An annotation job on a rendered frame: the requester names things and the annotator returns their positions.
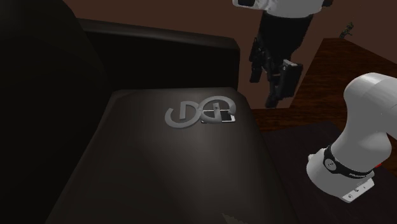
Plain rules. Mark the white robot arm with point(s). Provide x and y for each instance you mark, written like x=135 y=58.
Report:
x=366 y=124

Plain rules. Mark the brown wooden table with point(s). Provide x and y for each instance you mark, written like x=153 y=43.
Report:
x=335 y=77

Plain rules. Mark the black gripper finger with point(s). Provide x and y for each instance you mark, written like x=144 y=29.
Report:
x=287 y=79
x=256 y=66

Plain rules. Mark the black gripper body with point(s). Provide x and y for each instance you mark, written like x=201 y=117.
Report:
x=282 y=34

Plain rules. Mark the silver smartphone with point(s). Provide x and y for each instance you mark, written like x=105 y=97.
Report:
x=225 y=118

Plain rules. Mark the small dark green figure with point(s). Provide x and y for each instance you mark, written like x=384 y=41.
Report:
x=347 y=30

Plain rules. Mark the dark brown sofa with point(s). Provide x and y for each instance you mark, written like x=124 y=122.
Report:
x=149 y=173

